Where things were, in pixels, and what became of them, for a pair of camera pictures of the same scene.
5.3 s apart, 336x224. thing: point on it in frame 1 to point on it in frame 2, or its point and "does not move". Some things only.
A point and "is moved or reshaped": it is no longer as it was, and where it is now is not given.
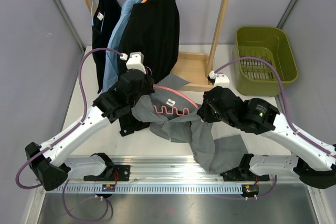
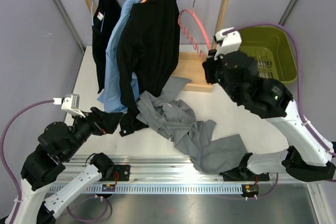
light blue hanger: (92, 1) does not move
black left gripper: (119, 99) to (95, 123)
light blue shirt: (111, 57) does not move
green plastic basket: (255, 77) does not move
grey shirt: (176, 117) is moved or reshaped
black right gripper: (205, 112) to (210, 65)
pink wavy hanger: (171, 111) to (193, 11)
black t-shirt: (106, 8) does not move
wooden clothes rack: (193, 66) does not move
